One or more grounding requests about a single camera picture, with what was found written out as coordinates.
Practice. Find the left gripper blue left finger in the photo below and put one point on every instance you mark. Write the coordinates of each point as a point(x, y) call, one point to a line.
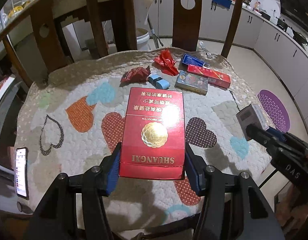
point(112, 170)

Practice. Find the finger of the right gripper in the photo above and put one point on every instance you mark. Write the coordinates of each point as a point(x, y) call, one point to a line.
point(276, 133)
point(264, 138)

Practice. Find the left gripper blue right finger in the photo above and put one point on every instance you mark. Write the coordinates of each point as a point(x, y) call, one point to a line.
point(195, 166)

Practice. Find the grey small box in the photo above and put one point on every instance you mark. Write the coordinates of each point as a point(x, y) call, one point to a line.
point(251, 115)

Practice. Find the red Shuangxi cigarette box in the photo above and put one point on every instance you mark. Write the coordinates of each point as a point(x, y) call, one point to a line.
point(153, 145)

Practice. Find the long red cigarette box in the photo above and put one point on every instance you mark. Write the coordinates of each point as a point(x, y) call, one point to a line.
point(214, 77)

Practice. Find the cartoon playing card box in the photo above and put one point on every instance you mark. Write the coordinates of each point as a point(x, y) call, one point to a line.
point(192, 82)

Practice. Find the dark red wrapper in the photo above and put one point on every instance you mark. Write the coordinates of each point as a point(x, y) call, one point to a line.
point(136, 75)

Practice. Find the blue medicine box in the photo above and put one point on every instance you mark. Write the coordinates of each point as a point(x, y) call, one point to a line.
point(191, 60)

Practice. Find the red plastic wrapper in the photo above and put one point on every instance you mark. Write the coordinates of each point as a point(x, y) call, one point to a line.
point(166, 63)

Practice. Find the purple plastic waste basket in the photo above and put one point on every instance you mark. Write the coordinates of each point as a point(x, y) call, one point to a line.
point(275, 110)

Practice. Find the quilted heart pattern mat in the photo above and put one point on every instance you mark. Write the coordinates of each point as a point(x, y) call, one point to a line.
point(72, 121)

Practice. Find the smartphone with lit screen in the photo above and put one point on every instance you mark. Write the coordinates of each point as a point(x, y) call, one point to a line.
point(21, 183)

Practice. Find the black range hood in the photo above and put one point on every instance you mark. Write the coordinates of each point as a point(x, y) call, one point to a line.
point(294, 10)

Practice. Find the white plastic bucket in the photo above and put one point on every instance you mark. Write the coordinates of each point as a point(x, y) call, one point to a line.
point(142, 39)

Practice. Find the blue cloth on cabinet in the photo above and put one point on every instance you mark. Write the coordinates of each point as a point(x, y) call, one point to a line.
point(223, 3)

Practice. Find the wooden chair backrest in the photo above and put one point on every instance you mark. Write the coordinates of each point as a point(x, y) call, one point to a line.
point(46, 17)

